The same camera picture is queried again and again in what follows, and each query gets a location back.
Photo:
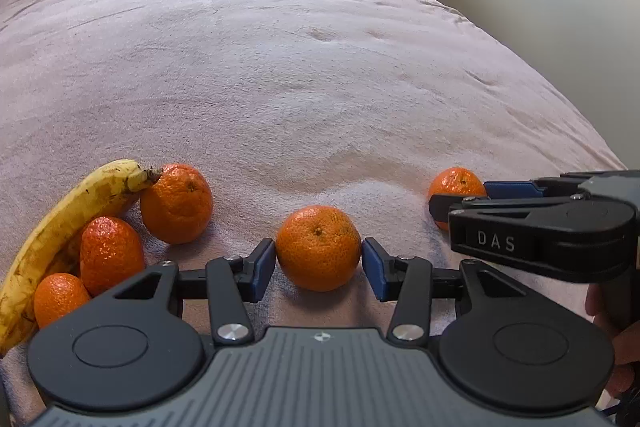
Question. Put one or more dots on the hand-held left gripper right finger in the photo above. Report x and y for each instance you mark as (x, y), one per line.
(374, 269)

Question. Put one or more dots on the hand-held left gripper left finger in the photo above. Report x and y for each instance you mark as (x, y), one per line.
(262, 269)

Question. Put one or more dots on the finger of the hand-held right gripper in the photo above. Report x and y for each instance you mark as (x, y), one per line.
(439, 209)
(515, 190)

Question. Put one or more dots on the bumpy mandarin orange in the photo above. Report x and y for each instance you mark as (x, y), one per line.
(111, 254)

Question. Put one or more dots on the yellow banana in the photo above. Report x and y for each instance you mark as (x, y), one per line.
(60, 227)

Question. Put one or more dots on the person's right hand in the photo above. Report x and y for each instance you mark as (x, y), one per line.
(625, 357)

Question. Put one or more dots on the pink blanket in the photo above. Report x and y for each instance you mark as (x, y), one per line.
(300, 82)

